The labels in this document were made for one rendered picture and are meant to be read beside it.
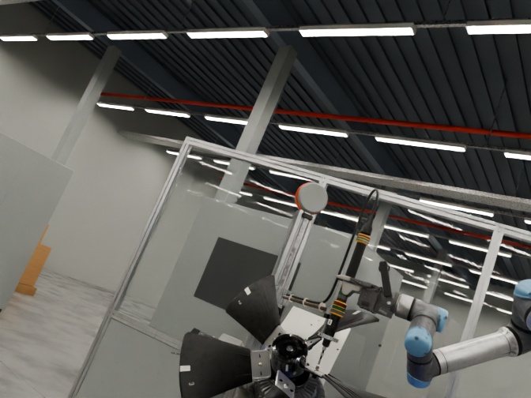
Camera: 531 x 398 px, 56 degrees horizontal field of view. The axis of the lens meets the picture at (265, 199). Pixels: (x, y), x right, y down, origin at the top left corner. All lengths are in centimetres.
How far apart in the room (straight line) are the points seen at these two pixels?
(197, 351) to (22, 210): 553
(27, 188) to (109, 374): 448
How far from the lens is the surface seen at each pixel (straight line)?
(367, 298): 167
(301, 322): 212
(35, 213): 713
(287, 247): 235
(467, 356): 171
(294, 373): 167
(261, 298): 185
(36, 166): 701
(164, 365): 268
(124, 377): 279
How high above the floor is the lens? 131
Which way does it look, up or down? 12 degrees up
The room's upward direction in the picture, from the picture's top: 22 degrees clockwise
